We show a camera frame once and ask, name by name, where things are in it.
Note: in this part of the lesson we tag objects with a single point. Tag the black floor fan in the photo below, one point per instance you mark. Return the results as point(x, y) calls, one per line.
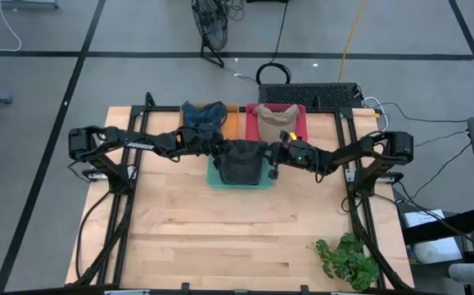
point(212, 24)

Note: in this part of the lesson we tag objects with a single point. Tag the white bag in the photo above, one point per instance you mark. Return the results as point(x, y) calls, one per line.
point(437, 250)

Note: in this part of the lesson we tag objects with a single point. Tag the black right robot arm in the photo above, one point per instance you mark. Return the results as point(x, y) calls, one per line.
point(355, 149)

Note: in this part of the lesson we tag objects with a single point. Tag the white box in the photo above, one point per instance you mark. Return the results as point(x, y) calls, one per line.
point(422, 219)

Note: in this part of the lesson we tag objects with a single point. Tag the teal plastic bin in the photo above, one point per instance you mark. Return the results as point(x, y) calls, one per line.
point(240, 187)

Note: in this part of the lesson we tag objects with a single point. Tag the black aluminium table frame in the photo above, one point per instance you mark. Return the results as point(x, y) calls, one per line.
point(345, 112)

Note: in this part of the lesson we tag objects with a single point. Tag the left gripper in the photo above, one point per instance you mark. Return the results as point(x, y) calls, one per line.
point(197, 143)

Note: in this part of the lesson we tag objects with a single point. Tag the pink plastic bin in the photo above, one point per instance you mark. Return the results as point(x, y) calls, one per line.
point(251, 131)

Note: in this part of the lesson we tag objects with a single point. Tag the black mesh computer tower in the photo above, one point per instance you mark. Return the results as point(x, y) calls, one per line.
point(302, 96)

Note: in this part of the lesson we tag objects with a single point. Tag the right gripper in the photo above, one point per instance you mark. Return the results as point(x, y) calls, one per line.
point(285, 153)

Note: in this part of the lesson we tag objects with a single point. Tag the green leafy plant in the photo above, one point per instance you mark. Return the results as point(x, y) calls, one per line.
point(349, 262)

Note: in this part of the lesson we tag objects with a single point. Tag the orange plastic bin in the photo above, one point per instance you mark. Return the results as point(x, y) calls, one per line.
point(232, 127)

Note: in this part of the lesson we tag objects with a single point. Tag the yellow tag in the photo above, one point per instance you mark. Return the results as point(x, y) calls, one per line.
point(292, 136)

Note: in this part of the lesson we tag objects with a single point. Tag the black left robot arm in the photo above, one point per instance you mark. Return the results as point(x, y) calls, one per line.
point(138, 143)

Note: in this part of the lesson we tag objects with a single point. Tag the tan cap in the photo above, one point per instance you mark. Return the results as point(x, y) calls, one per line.
point(275, 123)

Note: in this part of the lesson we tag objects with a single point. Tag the navy blue cap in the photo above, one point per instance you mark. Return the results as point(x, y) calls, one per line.
point(204, 114)

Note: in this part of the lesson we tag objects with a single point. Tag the black beam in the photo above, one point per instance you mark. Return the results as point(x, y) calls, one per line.
point(445, 227)

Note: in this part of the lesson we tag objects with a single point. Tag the gray cylinder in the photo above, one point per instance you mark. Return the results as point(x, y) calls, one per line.
point(463, 272)

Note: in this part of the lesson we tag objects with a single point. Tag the black cap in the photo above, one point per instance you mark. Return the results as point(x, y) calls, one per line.
point(240, 164)

